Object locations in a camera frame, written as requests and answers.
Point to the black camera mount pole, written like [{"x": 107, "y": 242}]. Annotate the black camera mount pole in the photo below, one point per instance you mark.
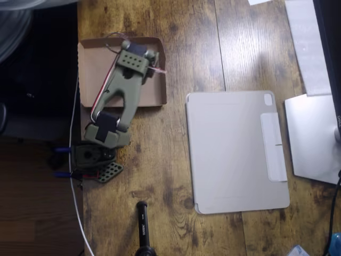
[{"x": 144, "y": 226}]

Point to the white foam sheet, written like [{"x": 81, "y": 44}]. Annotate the white foam sheet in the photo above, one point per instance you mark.
[{"x": 306, "y": 48}]

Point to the blue round object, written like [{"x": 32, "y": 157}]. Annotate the blue round object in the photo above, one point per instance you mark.
[{"x": 337, "y": 244}]

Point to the beige tablet case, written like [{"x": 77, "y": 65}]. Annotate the beige tablet case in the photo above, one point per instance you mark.
[{"x": 239, "y": 149}]

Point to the white paper sheet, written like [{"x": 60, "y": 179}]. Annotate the white paper sheet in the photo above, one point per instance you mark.
[{"x": 257, "y": 1}]

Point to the light blue box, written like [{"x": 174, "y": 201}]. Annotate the light blue box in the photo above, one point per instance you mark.
[{"x": 298, "y": 252}]

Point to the silver monitor stand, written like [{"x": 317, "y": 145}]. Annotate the silver monitor stand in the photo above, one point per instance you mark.
[{"x": 309, "y": 138}]

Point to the black monitor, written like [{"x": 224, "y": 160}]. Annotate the black monitor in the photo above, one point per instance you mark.
[{"x": 327, "y": 53}]

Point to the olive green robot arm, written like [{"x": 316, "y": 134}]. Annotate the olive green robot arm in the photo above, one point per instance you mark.
[{"x": 128, "y": 88}]

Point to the perforated robot base plate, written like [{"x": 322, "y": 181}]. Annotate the perforated robot base plate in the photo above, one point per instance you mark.
[{"x": 110, "y": 170}]

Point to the grey-sleeved person arm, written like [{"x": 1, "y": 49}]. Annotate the grey-sleeved person arm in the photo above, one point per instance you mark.
[{"x": 13, "y": 26}]

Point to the brown cardboard tray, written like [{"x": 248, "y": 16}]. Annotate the brown cardboard tray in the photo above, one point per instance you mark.
[{"x": 88, "y": 66}]

